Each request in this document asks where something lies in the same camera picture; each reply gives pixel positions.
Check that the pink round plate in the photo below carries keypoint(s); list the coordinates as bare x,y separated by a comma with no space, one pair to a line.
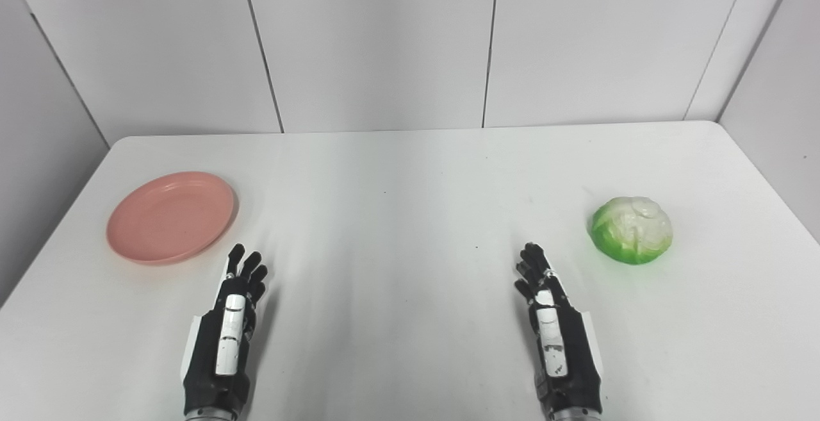
170,217

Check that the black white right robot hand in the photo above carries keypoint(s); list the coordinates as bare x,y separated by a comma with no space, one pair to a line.
576,357

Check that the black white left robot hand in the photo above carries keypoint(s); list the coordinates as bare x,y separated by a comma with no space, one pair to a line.
205,357

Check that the green white cabbage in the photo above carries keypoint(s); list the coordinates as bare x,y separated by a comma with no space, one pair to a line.
631,229

